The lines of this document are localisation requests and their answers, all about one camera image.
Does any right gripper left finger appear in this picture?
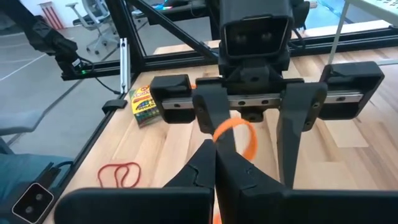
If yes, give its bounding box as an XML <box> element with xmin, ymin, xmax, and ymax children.
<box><xmin>53</xmin><ymin>139</ymin><xmax>216</xmax><ymax>224</ymax></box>

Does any yellow crayon box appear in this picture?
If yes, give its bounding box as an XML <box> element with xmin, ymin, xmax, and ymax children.
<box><xmin>129</xmin><ymin>85</ymin><xmax>162</xmax><ymax>128</ymax></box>

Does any white office chair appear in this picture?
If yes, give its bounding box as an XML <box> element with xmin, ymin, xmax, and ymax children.
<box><xmin>65</xmin><ymin>0</ymin><xmax>121</xmax><ymax>55</ymax></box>

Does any red rubber band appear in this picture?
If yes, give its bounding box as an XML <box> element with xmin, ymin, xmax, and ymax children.
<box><xmin>97</xmin><ymin>161</ymin><xmax>142</xmax><ymax>189</ymax></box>

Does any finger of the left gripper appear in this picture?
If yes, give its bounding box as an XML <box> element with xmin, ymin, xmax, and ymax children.
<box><xmin>192</xmin><ymin>83</ymin><xmax>236</xmax><ymax>154</ymax></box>
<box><xmin>275</xmin><ymin>82</ymin><xmax>328</xmax><ymax>190</ymax></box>

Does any orange rubber band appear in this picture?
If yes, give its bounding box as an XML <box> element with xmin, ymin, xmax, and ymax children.
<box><xmin>212</xmin><ymin>117</ymin><xmax>259</xmax><ymax>224</ymax></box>

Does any red white striped board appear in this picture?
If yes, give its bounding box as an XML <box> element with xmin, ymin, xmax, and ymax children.
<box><xmin>39</xmin><ymin>1</ymin><xmax>65</xmax><ymax>30</ymax></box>

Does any small black depth camera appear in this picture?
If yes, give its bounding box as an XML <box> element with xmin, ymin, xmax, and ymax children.
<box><xmin>11</xmin><ymin>182</ymin><xmax>55</xmax><ymax>224</ymax></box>

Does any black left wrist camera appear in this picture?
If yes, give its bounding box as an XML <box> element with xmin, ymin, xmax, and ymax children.
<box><xmin>219</xmin><ymin>0</ymin><xmax>295</xmax><ymax>60</ymax></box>

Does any silver metal bracket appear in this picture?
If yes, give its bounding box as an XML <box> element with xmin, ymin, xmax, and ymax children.
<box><xmin>119</xmin><ymin>37</ymin><xmax>131</xmax><ymax>94</ymax></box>

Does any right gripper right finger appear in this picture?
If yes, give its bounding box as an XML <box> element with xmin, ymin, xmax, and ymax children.
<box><xmin>215</xmin><ymin>144</ymin><xmax>398</xmax><ymax>224</ymax></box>

